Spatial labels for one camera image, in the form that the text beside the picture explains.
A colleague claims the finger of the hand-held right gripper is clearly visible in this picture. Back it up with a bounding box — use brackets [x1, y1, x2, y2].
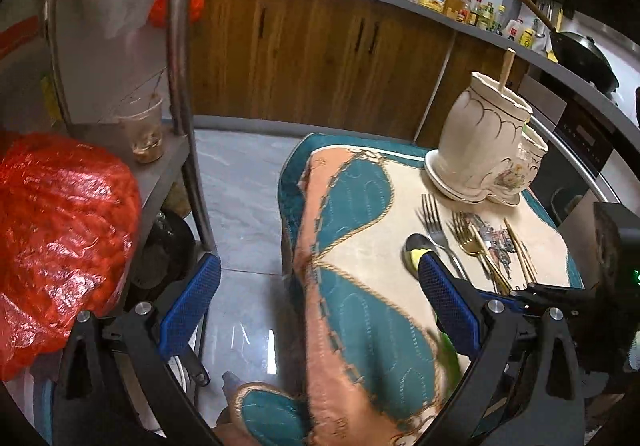
[475, 282, 598, 321]

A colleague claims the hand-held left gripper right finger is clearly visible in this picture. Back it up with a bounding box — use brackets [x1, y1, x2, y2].
[415, 251, 586, 446]

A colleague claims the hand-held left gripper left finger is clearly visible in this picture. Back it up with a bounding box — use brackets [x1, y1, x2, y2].
[52, 253, 223, 446]

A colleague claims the yellow green tulip utensil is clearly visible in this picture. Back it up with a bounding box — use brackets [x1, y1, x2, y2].
[407, 248, 463, 392]

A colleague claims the silver spoon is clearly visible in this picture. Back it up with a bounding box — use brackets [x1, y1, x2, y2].
[402, 233, 441, 277]

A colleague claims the gold fork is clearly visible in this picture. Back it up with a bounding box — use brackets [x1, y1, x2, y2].
[452, 211, 511, 295]

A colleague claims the silver fork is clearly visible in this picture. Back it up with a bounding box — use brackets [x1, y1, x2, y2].
[421, 194, 468, 279]

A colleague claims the cream ceramic utensil holder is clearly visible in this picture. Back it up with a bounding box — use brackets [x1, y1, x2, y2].
[424, 72, 550, 207]

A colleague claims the dark pot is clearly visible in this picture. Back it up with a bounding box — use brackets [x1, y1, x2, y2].
[132, 211, 198, 291]

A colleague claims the printed teal orange cloth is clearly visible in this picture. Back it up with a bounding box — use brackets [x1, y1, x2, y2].
[277, 132, 586, 446]

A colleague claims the black built-in oven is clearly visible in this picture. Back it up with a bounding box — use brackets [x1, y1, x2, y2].
[517, 76, 640, 227]

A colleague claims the large red plastic bag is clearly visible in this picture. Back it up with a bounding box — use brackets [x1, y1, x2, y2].
[0, 131, 143, 382]

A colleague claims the clear plastic cup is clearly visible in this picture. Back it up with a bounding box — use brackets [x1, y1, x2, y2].
[116, 96, 166, 164]

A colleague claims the black wok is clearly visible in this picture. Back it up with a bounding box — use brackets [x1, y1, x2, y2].
[517, 0, 621, 94]

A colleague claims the metal storage rack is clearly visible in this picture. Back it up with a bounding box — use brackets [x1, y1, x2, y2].
[42, 0, 221, 387]

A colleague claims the wooden kitchen cabinet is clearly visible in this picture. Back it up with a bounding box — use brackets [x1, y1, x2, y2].
[190, 0, 531, 147]

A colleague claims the row of sauce bottles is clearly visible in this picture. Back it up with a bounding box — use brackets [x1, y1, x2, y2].
[467, 0, 508, 34]

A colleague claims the white appliance with red label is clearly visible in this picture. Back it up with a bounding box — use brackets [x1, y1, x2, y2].
[0, 0, 71, 137]

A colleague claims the grey kitchen countertop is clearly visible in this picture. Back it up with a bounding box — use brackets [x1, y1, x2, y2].
[202, 0, 640, 107]

